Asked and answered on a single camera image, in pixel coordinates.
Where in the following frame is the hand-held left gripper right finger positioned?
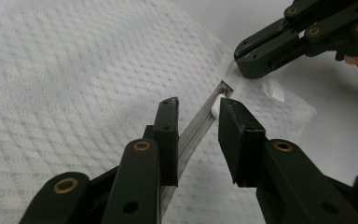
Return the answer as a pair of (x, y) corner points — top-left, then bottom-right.
(217, 97), (358, 224)

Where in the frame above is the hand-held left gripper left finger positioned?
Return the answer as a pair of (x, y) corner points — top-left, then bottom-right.
(101, 96), (181, 224)

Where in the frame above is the white cloth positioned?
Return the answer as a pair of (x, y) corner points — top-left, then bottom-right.
(0, 0), (319, 224)

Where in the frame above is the white table sheet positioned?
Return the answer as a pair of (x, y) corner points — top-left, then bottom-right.
(171, 0), (358, 188)

